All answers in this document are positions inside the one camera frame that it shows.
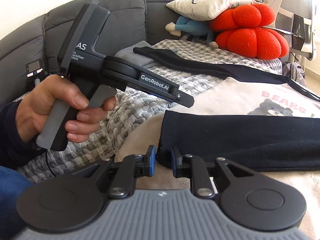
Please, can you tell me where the person's left hand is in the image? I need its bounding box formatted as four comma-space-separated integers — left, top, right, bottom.
15, 74, 117, 144

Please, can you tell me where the grey bedside cabinet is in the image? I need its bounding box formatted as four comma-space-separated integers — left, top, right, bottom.
272, 26, 292, 63

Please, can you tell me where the blue plush doll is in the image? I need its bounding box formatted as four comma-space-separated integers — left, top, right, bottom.
165, 16, 219, 48

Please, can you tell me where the person's leg in jeans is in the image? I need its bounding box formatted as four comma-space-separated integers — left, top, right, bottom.
0, 165, 34, 240

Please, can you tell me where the white printed pillow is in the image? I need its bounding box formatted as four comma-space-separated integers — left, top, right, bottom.
166, 0, 255, 22

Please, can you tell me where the person's left forearm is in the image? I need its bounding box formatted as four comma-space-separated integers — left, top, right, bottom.
0, 100, 38, 170

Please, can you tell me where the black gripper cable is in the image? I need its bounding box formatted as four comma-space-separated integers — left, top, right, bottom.
46, 149, 60, 178

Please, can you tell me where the grey quilted checked blanket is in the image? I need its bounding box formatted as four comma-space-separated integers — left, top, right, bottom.
15, 62, 283, 183

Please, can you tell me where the grey folded cloth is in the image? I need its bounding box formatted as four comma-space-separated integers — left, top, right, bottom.
114, 40, 155, 68

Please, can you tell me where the small device on stand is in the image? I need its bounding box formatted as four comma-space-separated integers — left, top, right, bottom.
26, 59, 47, 89

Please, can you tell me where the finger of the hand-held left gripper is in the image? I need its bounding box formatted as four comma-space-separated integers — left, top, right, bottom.
126, 66, 195, 108

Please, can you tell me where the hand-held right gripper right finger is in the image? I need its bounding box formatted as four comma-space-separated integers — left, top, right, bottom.
171, 145, 254, 198

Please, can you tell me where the grey upholstered headboard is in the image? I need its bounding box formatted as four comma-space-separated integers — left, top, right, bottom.
0, 0, 208, 108

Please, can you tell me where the cream and black sweatshirt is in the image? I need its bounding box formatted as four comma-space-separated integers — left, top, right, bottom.
121, 47, 320, 240

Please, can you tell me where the black bag on chair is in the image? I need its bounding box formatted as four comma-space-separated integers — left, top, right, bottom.
291, 14, 307, 50

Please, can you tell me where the red knitted flower cushion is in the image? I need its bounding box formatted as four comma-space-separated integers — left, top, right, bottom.
209, 3, 290, 60

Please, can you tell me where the grey patterned backpack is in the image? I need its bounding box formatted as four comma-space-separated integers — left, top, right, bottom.
282, 61, 305, 87

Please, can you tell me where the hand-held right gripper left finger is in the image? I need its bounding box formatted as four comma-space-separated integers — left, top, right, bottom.
71, 145, 157, 198

